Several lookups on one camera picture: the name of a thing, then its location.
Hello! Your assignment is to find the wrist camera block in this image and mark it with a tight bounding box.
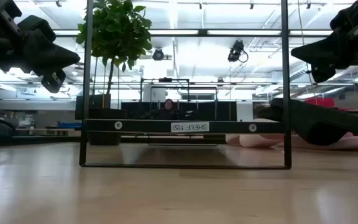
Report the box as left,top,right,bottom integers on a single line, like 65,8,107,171
310,63,337,84
40,68,67,94

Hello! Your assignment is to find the red plastic bin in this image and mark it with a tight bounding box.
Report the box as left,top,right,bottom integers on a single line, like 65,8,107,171
303,98,335,108

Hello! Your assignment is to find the blue box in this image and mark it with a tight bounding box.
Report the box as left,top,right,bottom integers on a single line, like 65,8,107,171
57,121,83,130

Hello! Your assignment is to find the black metal background rig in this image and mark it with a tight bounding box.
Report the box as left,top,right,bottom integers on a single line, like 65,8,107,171
140,77,219,121

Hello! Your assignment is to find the round black ceiling spotlight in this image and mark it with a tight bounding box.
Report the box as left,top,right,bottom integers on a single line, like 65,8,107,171
152,48,165,62

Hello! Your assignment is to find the black aluminium table frame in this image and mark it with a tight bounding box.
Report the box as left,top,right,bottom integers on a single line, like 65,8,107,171
0,134,229,146

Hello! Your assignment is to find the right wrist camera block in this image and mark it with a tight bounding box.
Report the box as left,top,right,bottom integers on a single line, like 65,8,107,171
310,63,337,84

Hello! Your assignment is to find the green potted plant black pot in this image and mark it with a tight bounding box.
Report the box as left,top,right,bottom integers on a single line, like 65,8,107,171
75,0,153,146

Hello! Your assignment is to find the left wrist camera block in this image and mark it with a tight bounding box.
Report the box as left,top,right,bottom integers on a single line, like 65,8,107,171
40,68,67,94

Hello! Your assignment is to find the person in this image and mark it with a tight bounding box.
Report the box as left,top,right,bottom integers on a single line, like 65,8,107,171
154,98,180,121

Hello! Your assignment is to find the black slide sandal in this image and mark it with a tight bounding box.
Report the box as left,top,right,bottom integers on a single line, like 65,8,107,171
255,97,358,146

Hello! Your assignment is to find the black partition wall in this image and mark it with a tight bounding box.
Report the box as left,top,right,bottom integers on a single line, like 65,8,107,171
121,101,237,121

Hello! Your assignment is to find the black ceiling spotlight with cable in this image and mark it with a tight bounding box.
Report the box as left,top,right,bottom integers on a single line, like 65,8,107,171
227,39,249,63

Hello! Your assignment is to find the black frame wooden shelf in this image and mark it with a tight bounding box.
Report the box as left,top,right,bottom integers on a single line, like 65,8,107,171
78,0,293,170

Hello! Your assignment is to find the pink slide sandal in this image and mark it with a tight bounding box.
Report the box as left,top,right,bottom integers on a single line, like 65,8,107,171
224,118,285,149
290,131,358,151

